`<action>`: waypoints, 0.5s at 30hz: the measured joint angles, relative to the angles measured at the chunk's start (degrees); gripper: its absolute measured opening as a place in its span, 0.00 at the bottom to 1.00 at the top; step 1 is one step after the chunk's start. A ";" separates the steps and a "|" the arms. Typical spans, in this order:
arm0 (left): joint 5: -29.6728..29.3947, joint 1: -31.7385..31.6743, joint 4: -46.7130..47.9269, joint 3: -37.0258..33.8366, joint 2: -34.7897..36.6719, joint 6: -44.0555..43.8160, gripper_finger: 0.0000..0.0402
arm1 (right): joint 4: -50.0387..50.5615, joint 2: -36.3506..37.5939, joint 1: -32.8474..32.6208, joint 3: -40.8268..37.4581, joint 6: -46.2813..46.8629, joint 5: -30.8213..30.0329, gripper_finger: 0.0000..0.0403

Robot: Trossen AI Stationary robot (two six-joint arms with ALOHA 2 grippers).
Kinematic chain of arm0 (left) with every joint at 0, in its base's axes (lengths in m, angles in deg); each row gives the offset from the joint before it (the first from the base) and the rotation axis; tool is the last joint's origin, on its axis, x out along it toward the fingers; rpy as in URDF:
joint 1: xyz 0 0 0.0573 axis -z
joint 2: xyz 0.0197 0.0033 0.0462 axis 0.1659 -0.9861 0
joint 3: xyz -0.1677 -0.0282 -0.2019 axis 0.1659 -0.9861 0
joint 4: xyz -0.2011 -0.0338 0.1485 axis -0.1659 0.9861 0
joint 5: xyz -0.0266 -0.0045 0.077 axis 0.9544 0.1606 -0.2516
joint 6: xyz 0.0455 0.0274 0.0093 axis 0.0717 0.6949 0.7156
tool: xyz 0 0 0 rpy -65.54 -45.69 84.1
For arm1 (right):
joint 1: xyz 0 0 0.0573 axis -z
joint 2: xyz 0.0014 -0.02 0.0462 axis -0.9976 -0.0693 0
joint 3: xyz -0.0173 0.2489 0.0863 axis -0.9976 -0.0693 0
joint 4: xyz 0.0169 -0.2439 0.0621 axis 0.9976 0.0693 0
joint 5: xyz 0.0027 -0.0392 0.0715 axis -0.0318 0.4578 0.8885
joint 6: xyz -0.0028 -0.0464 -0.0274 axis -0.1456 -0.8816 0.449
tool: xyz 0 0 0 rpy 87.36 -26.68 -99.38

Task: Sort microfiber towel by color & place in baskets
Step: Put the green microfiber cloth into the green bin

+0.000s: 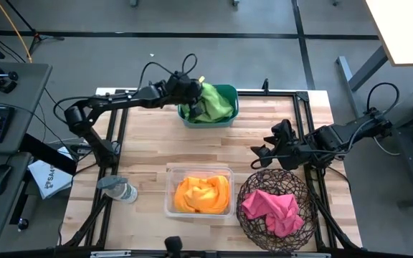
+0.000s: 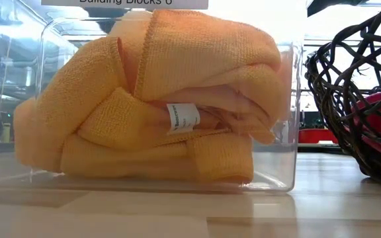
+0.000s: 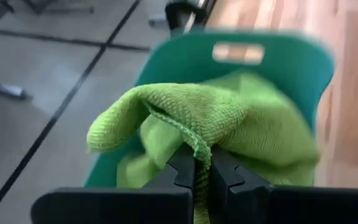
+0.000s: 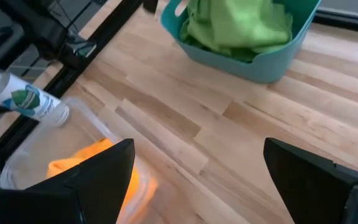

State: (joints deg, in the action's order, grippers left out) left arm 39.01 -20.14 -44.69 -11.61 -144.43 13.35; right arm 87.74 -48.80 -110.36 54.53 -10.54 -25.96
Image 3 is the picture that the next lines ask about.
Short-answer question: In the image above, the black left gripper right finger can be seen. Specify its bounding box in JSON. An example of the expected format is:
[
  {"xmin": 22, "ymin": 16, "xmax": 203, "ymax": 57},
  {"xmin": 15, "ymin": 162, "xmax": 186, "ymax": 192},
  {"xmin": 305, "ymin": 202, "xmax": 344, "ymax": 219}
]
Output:
[{"xmin": 208, "ymin": 145, "xmax": 358, "ymax": 224}]

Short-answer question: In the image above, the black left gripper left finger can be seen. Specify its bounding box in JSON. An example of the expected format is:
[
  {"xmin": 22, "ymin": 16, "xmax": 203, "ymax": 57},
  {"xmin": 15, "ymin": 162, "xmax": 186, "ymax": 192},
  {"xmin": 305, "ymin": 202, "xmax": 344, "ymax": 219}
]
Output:
[{"xmin": 30, "ymin": 145, "xmax": 196, "ymax": 224}]

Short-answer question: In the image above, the green microfiber towel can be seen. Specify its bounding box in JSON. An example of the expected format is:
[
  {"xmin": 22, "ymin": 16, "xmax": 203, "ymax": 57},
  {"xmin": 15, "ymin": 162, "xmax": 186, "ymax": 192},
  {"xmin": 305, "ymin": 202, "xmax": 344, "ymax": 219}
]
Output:
[{"xmin": 86, "ymin": 70, "xmax": 321, "ymax": 224}]

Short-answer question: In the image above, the teal plastic basket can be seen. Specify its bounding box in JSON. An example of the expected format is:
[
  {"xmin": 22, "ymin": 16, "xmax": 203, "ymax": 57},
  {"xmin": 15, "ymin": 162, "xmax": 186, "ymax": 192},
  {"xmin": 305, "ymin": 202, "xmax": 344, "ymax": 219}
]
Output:
[{"xmin": 82, "ymin": 27, "xmax": 337, "ymax": 189}]

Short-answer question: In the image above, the grey metal floor foot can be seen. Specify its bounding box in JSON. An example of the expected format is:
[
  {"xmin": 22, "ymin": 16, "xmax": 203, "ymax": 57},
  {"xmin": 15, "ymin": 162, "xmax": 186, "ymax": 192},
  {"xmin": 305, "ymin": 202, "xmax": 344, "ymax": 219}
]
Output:
[{"xmin": 0, "ymin": 72, "xmax": 32, "ymax": 101}]

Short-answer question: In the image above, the black table clamp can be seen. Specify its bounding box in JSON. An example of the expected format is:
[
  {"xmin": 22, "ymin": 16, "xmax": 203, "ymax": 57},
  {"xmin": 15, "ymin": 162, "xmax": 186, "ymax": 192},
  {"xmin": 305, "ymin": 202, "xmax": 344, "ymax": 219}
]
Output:
[{"xmin": 165, "ymin": 0, "xmax": 217, "ymax": 32}]

